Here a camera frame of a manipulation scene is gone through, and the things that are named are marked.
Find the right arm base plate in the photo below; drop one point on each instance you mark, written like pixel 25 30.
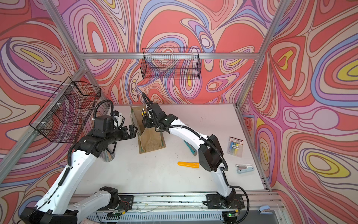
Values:
pixel 215 201

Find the blade refill package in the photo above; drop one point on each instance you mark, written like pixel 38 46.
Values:
pixel 235 147

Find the orange utility knife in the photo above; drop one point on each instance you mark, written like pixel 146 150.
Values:
pixel 194 165

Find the small blue stapler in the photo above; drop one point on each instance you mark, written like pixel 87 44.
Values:
pixel 265 210

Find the aluminium front rail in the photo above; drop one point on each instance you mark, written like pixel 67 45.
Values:
pixel 171 207

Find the teal utility knife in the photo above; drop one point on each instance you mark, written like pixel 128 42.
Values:
pixel 191 148

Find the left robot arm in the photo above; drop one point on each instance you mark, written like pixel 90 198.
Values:
pixel 54 207

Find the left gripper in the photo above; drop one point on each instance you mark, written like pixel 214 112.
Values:
pixel 133 133

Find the wire basket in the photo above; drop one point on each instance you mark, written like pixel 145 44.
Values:
pixel 63 119
pixel 171 63

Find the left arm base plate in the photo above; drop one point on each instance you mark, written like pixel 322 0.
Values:
pixel 124 203

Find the back wire basket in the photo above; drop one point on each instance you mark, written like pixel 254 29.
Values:
pixel 171 63

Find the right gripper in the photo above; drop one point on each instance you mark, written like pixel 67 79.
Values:
pixel 146 122

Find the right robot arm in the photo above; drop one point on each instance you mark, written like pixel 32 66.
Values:
pixel 210 153

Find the metal cup of pens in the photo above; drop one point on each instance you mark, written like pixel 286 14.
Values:
pixel 107 155

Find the left wire basket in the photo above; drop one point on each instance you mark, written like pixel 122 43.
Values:
pixel 63 119

